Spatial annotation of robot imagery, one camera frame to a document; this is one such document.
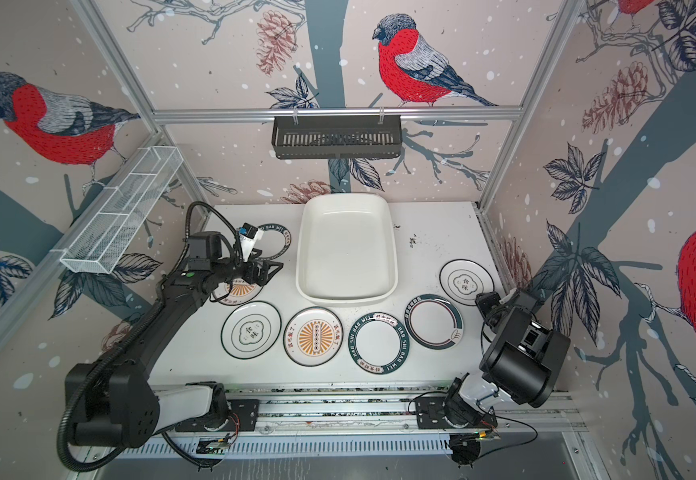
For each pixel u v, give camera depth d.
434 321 0.90
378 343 0.85
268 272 0.75
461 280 0.98
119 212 0.77
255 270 0.73
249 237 0.72
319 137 1.07
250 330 0.88
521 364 0.45
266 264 0.74
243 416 0.73
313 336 0.87
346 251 1.04
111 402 0.40
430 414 0.73
